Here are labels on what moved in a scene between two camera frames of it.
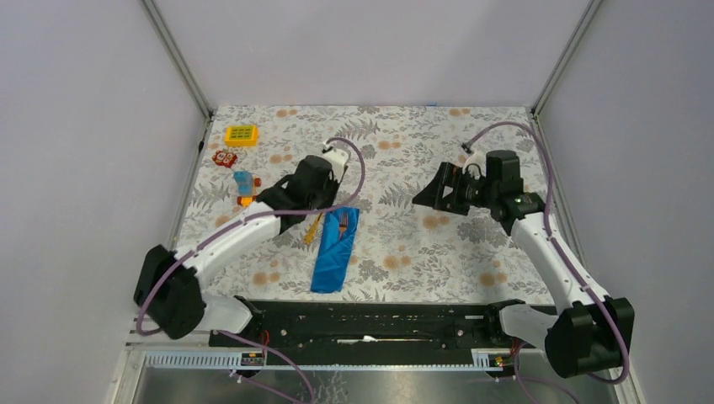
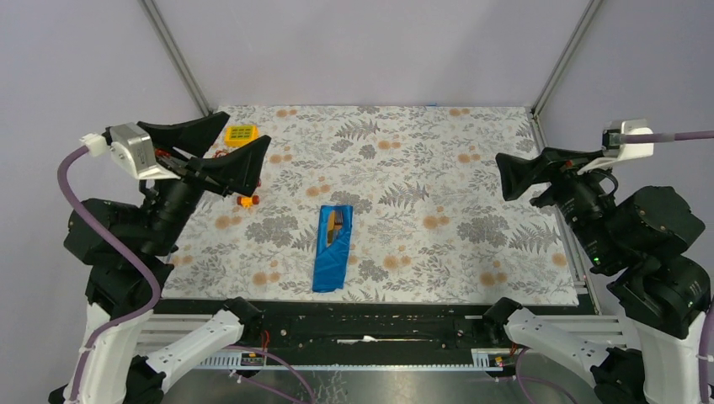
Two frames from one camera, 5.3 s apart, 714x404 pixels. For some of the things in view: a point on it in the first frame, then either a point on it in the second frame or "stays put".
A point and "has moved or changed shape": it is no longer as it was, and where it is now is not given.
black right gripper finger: [456, 200] → [519, 176]
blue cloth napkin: [334, 252] stays put
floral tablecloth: [402, 248] stays put
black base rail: [370, 326] stays put
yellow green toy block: [241, 135] stays put
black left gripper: [335, 188] → [241, 168]
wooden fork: [343, 221] has moved or changed shape
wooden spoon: [310, 235] → [331, 227]
